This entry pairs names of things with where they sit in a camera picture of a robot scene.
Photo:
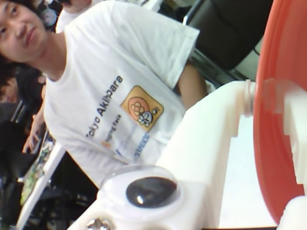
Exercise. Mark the person in plain white shirt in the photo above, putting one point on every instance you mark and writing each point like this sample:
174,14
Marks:
72,19

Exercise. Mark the plastic googly eye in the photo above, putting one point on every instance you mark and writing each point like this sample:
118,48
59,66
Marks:
151,189

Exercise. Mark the person in printed white T-shirt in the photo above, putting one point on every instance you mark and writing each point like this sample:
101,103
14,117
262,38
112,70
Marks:
108,60

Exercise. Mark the black office chair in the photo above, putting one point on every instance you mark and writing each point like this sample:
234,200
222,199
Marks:
227,36

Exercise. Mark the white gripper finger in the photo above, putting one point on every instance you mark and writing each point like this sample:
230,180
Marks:
206,134
297,119

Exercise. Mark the orange plate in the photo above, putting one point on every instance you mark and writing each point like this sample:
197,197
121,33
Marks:
268,48

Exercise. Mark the white background table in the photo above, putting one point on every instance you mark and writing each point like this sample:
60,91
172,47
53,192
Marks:
48,170

